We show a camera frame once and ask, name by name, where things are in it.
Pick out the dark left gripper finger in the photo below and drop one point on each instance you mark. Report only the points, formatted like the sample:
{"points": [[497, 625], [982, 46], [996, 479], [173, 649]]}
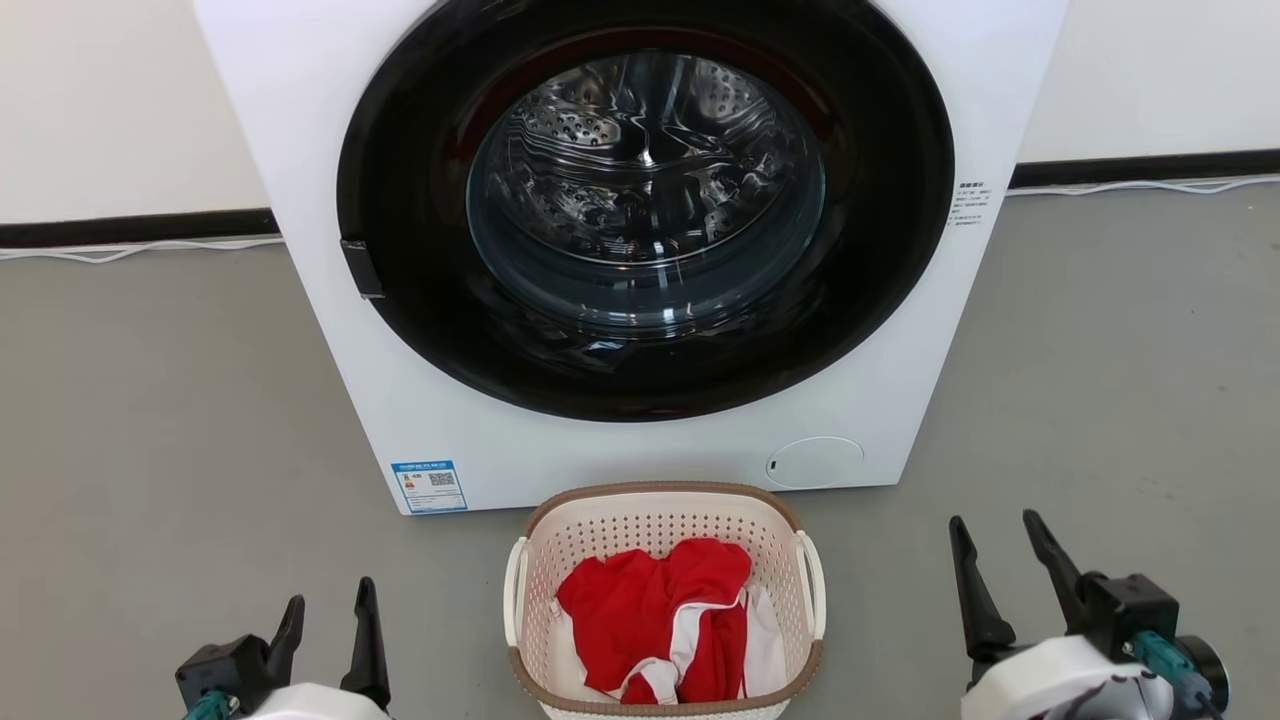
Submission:
{"points": [[285, 645], [367, 660]]}

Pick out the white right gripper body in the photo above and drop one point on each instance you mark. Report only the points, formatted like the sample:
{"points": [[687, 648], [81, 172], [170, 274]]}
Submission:
{"points": [[1060, 685]]}

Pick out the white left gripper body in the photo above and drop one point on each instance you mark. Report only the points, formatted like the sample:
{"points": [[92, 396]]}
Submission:
{"points": [[315, 705]]}

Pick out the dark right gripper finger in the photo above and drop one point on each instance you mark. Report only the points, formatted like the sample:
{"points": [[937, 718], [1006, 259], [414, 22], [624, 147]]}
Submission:
{"points": [[1055, 565], [980, 610]]}

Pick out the cream perforated laundry basket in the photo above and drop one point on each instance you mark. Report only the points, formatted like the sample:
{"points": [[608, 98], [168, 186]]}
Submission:
{"points": [[640, 515]]}

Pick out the blue energy label sticker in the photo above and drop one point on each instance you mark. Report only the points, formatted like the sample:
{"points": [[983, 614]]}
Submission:
{"points": [[430, 487]]}

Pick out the white garment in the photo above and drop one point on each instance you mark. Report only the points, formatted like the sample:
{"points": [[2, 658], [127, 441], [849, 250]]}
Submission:
{"points": [[765, 650]]}

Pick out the round white filter cover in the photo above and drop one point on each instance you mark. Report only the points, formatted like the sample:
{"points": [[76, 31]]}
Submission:
{"points": [[815, 463]]}

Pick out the red garment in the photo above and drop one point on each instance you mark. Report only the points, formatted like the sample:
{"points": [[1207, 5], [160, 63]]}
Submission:
{"points": [[625, 615]]}

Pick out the small text sticker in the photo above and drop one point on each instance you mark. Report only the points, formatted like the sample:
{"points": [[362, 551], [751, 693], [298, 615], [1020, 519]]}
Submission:
{"points": [[969, 205]]}

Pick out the black round washer door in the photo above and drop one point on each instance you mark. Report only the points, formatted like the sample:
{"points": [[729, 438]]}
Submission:
{"points": [[400, 270]]}

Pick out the black baseboard strip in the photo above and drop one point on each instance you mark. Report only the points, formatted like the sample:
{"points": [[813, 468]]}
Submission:
{"points": [[140, 228], [1150, 168]]}

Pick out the white front-load washing machine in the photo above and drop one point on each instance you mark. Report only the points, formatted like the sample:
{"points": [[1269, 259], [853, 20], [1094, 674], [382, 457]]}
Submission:
{"points": [[300, 150]]}

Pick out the steel washer drum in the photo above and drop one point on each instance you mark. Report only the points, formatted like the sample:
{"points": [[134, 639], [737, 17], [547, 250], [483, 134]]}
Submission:
{"points": [[650, 150]]}

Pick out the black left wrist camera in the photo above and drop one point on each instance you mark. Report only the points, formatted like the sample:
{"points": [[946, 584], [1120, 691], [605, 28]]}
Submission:
{"points": [[220, 670]]}

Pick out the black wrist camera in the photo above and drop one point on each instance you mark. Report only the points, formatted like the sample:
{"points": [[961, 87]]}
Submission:
{"points": [[220, 670], [1130, 605]]}

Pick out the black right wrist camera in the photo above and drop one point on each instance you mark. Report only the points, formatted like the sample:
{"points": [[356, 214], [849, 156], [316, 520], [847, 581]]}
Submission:
{"points": [[1130, 605]]}

